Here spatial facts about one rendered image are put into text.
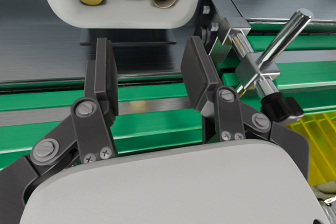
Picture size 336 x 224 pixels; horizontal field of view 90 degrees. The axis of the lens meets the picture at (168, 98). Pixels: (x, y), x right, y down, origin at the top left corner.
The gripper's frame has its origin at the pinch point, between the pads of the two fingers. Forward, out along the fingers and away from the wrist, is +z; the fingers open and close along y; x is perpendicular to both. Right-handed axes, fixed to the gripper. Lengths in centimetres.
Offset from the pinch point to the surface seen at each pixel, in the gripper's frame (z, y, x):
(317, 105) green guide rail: 1.6, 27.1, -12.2
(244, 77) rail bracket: 1.8, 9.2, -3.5
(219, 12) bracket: 11.2, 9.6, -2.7
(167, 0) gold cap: 17.6, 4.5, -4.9
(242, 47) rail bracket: 5.0, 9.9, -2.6
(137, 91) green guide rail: 8.1, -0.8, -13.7
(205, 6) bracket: 14.6, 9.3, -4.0
